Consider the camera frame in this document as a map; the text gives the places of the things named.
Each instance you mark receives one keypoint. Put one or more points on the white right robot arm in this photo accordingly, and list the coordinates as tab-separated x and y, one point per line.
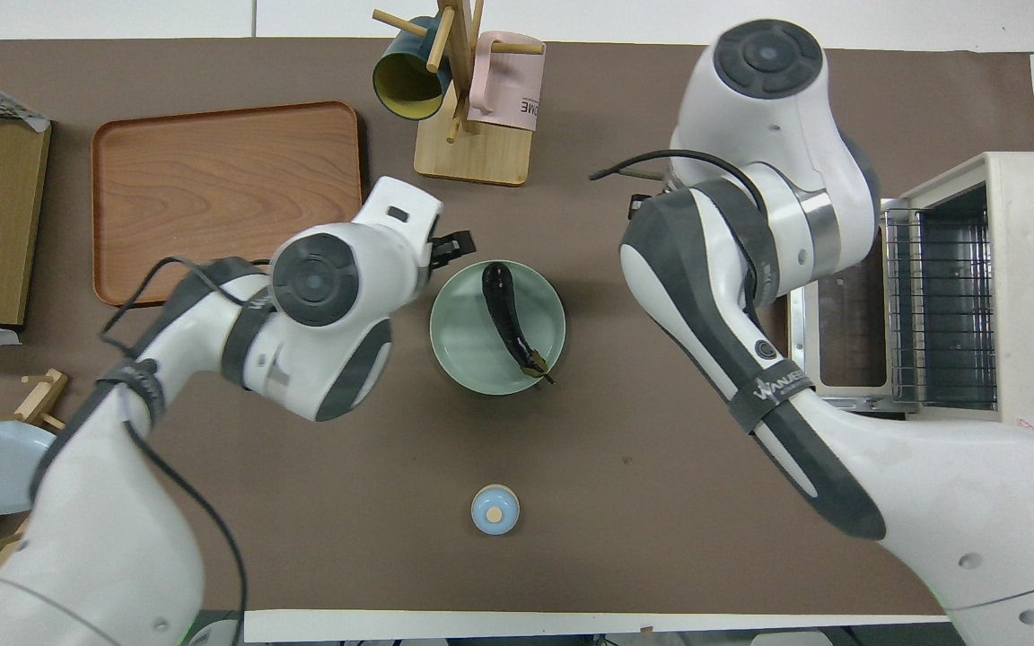
930	502

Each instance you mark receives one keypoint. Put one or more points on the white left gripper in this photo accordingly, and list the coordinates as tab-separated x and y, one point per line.
400	202

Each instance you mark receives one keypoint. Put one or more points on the wooden mug tree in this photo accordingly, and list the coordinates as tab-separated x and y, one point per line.
481	157

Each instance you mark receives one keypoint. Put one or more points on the pale green bowl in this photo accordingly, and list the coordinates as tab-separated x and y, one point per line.
472	341

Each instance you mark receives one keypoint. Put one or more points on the brown table mat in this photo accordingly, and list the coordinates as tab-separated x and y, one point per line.
625	467

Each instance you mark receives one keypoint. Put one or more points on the dark purple eggplant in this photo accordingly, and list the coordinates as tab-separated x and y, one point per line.
508	314

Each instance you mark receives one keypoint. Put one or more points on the pink mug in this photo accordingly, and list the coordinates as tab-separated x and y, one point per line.
503	90

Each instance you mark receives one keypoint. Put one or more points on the dark green mug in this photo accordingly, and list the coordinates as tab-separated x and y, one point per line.
405	85

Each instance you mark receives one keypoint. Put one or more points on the wooden serving tray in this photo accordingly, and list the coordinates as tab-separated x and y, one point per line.
212	179

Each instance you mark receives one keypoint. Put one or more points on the wooden dish rack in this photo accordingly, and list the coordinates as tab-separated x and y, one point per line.
41	399

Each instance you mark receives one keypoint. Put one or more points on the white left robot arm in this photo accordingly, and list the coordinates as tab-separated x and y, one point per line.
95	538

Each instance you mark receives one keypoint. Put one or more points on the small blue lidded jar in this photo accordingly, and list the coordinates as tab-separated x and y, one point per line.
495	511

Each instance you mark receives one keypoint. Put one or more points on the glass oven door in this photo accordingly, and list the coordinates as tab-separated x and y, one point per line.
849	323

